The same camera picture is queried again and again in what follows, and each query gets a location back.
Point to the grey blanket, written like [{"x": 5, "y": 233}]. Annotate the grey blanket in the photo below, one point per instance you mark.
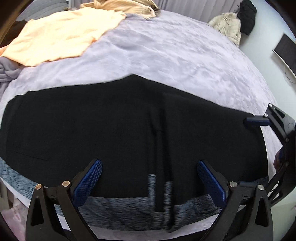
[{"x": 9, "y": 71}]

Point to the tan striped garment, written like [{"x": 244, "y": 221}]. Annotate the tan striped garment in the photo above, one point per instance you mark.
[{"x": 145, "y": 8}]

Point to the blue patterned fabric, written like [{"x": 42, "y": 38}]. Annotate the blue patterned fabric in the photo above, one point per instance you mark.
[{"x": 124, "y": 198}]

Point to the lavender plush bedspread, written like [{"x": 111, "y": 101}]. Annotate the lavender plush bedspread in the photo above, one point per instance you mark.
[{"x": 171, "y": 49}]

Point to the black pants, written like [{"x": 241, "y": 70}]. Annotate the black pants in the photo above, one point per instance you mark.
[{"x": 133, "y": 120}]

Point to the grey headboard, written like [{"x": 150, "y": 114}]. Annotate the grey headboard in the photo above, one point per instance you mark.
[{"x": 42, "y": 8}]

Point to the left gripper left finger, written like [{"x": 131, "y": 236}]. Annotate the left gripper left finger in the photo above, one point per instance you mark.
[{"x": 53, "y": 213}]

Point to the beige puffer jacket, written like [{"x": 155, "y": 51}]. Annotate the beige puffer jacket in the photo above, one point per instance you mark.
[{"x": 229, "y": 25}]

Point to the black hanging jacket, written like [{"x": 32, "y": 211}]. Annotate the black hanging jacket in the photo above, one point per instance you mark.
[{"x": 247, "y": 14}]

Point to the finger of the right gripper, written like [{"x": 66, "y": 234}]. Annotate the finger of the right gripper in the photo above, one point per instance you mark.
[{"x": 256, "y": 121}]

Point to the wall-mounted monitor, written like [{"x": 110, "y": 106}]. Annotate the wall-mounted monitor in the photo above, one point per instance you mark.
[{"x": 285, "y": 50}]

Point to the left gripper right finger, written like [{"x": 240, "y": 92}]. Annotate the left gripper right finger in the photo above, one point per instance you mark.
[{"x": 245, "y": 211}]

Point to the person's right hand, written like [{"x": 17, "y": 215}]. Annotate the person's right hand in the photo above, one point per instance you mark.
[{"x": 278, "y": 159}]

